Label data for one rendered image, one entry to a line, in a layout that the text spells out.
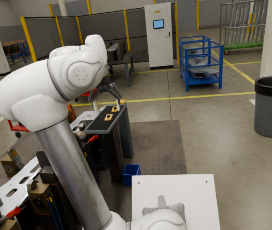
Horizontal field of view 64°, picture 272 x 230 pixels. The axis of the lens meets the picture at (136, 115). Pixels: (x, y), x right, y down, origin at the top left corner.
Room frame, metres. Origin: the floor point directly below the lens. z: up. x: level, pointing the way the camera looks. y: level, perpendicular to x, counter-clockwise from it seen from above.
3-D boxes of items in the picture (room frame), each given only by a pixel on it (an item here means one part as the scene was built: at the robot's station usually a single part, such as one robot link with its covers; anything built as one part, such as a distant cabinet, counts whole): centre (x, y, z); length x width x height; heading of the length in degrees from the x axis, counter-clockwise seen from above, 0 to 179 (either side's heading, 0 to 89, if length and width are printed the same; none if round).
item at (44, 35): (7.00, 1.94, 1.00); 3.44 x 0.14 x 2.00; 171
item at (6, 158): (1.08, 0.76, 0.87); 0.12 x 0.07 x 0.35; 74
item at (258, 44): (8.62, -4.61, 0.89); 1.90 x 1.00 x 1.77; 79
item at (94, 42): (1.20, 0.18, 1.55); 0.13 x 0.11 x 0.16; 94
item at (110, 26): (8.39, -0.06, 1.00); 3.64 x 0.14 x 2.00; 81
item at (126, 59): (6.69, 0.37, 0.57); 1.86 x 0.90 x 1.14; 174
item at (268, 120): (2.68, -1.87, 0.36); 0.50 x 0.50 x 0.73
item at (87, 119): (1.35, 0.29, 0.90); 0.13 x 0.08 x 0.41; 74
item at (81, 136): (1.12, 0.32, 0.90); 0.05 x 0.05 x 0.40; 74
